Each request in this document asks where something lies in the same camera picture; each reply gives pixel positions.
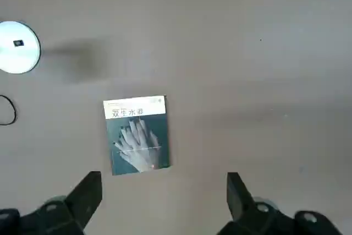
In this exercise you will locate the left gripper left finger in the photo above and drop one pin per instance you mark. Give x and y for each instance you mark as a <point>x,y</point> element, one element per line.
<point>82,199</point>

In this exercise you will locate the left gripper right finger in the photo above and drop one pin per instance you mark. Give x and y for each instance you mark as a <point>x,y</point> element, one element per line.
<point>247,213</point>

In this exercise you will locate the dark book with hand cover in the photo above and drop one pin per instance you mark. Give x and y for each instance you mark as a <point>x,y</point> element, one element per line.
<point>137,141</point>

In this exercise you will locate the white desk lamp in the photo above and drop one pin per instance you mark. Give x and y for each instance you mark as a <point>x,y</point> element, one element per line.
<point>16,53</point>

